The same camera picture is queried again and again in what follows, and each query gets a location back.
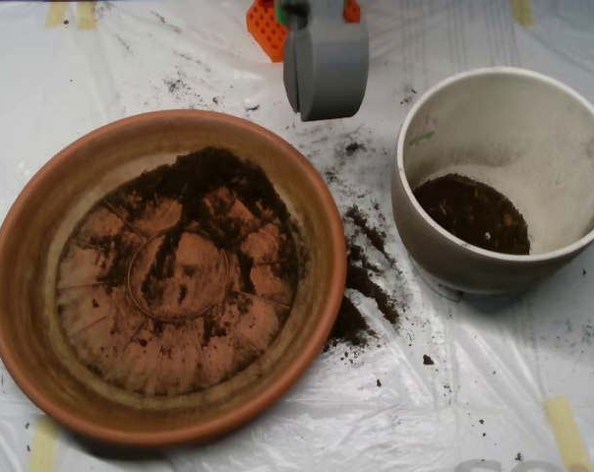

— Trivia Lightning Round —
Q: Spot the spilled dark soil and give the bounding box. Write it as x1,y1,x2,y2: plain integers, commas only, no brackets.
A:
321,204,406,360

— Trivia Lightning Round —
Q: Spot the dark soil heap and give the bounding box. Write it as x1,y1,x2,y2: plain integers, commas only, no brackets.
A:
412,172,531,256

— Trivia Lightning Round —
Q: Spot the beige masking tape strip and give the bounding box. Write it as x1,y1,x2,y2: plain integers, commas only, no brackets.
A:
511,0,534,27
545,395,594,472
29,416,61,472
45,0,71,29
77,0,99,31

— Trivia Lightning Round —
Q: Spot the white plant pot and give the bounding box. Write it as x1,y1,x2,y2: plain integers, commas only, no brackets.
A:
390,66,594,296

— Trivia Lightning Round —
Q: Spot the dark soil pile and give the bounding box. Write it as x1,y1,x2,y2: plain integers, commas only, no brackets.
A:
88,146,301,345

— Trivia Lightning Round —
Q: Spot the clear plastic sheet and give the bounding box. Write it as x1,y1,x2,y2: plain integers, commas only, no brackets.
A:
0,0,594,472

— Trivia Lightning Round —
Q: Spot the terracotta plant saucer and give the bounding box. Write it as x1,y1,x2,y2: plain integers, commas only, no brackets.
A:
0,109,349,448

